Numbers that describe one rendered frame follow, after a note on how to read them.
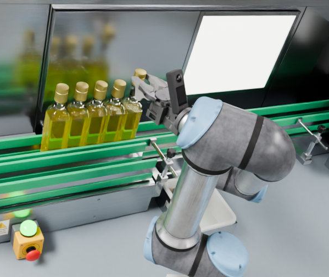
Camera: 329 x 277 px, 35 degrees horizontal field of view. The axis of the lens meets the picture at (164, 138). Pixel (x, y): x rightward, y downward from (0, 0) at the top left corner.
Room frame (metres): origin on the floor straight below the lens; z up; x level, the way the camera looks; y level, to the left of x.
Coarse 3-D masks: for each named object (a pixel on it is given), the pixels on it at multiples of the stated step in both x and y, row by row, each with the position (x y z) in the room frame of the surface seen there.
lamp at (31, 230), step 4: (28, 220) 0.94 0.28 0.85; (24, 224) 0.93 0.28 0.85; (28, 224) 0.93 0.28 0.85; (32, 224) 0.94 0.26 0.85; (20, 228) 0.92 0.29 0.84; (24, 228) 0.92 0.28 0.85; (28, 228) 0.92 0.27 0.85; (32, 228) 0.92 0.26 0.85; (36, 228) 0.93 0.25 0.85; (20, 232) 0.92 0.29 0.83; (24, 232) 0.91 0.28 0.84; (28, 232) 0.91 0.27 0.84; (32, 232) 0.92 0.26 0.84; (24, 236) 0.91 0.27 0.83; (28, 236) 0.91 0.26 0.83; (32, 236) 0.92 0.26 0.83
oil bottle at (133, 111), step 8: (128, 104) 1.28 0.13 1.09; (136, 104) 1.29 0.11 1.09; (128, 112) 1.27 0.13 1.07; (136, 112) 1.28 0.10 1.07; (128, 120) 1.27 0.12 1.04; (136, 120) 1.29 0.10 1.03; (128, 128) 1.27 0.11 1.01; (136, 128) 1.29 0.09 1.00; (120, 136) 1.27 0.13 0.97; (128, 136) 1.28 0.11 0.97
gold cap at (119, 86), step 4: (116, 80) 1.27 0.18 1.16; (120, 80) 1.27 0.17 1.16; (116, 84) 1.25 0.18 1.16; (120, 84) 1.26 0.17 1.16; (124, 84) 1.26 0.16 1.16; (116, 88) 1.25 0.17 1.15; (120, 88) 1.25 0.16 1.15; (124, 88) 1.26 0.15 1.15; (112, 92) 1.26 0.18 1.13; (116, 92) 1.25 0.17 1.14; (120, 92) 1.25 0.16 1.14; (116, 96) 1.25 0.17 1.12; (120, 96) 1.25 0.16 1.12
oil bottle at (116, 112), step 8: (104, 104) 1.26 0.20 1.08; (112, 104) 1.25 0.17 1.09; (120, 104) 1.26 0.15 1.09; (112, 112) 1.23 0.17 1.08; (120, 112) 1.25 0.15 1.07; (112, 120) 1.23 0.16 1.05; (120, 120) 1.25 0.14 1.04; (112, 128) 1.24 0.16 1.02; (120, 128) 1.26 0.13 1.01; (104, 136) 1.23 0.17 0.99; (112, 136) 1.24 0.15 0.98
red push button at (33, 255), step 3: (30, 249) 0.90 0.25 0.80; (33, 249) 0.90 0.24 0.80; (30, 252) 0.88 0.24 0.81; (33, 252) 0.88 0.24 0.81; (36, 252) 0.89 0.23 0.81; (39, 252) 0.89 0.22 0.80; (27, 255) 0.88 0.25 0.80; (30, 255) 0.88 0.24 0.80; (33, 255) 0.88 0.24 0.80; (36, 255) 0.89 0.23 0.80; (39, 255) 0.89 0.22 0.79; (27, 258) 0.87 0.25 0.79; (30, 258) 0.88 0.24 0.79; (33, 258) 0.88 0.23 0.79; (36, 258) 0.89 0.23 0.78; (30, 261) 0.88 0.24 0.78
